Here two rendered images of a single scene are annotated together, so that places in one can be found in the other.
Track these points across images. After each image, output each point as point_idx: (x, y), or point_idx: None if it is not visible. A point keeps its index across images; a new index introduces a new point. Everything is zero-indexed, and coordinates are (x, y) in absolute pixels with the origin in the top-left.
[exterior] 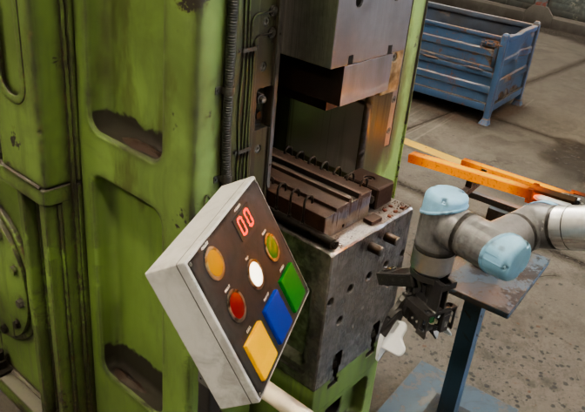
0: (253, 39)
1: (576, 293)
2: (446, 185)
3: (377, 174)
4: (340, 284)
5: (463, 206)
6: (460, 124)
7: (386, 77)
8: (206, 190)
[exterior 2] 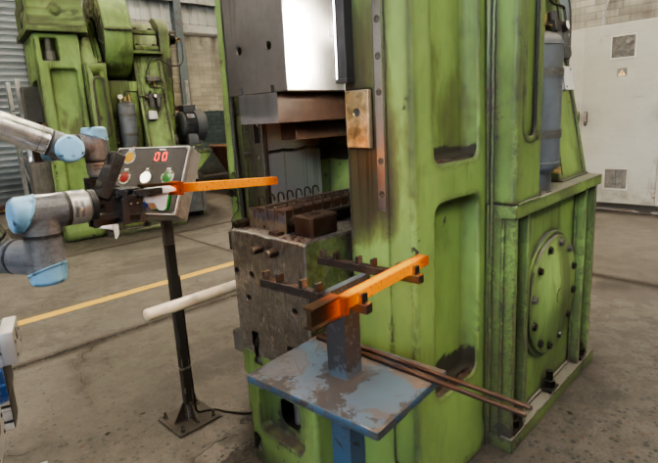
0: None
1: None
2: (101, 126)
3: (323, 214)
4: (242, 261)
5: (80, 130)
6: None
7: (275, 112)
8: (233, 169)
